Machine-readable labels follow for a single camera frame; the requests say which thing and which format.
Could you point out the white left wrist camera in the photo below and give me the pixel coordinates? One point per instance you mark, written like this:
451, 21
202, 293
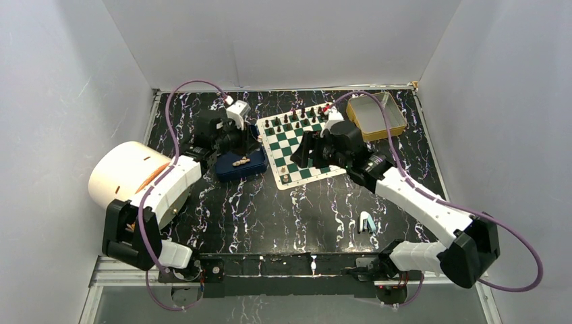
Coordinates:
237, 112

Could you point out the white orange cylindrical appliance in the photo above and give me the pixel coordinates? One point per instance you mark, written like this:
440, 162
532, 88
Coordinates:
124, 171

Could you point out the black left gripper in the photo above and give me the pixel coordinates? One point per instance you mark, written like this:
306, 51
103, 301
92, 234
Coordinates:
243, 136

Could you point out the light wooden chess piece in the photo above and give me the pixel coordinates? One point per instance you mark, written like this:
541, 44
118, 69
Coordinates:
240, 162

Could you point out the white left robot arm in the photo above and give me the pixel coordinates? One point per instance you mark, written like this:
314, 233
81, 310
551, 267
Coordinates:
142, 190

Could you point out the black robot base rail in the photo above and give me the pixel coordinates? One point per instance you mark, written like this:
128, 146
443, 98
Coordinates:
361, 275

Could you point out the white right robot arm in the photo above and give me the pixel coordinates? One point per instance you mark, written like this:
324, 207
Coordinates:
466, 245

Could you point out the small white blue stapler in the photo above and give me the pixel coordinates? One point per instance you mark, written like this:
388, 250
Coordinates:
366, 223

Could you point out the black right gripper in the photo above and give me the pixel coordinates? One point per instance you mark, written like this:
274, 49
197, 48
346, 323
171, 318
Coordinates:
300, 156

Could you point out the dark blue tin box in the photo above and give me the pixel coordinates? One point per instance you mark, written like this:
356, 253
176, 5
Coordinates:
224, 170

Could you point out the green white chess board mat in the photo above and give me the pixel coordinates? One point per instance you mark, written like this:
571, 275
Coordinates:
280, 146

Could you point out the gold tin box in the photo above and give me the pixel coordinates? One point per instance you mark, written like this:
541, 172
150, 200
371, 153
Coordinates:
367, 116

